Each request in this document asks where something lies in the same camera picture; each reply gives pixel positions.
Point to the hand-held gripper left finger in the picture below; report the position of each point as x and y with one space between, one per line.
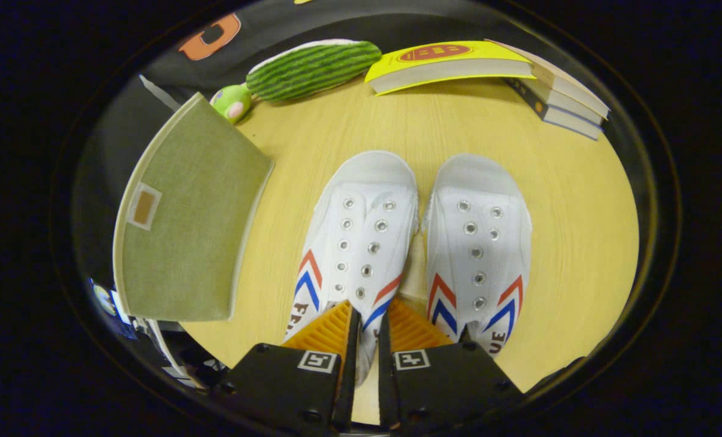
346 376

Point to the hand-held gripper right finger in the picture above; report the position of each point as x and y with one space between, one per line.
386 376

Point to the white canvas shoe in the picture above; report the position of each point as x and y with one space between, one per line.
361 230
479 230

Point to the pale green fabric storage box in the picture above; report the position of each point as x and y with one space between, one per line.
191 218

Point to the blue white printed object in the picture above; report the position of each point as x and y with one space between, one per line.
109 306

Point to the pink and green plush toy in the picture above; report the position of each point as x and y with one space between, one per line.
230 103

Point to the watermelon slice plush toy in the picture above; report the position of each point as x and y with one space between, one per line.
312 70

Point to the dark blue cover book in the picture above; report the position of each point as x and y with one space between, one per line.
564 118

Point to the yellow book with red oval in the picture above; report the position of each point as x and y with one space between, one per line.
446 60

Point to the white cover book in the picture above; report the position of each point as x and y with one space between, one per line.
570 104

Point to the beige cover book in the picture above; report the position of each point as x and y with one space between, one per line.
555 76

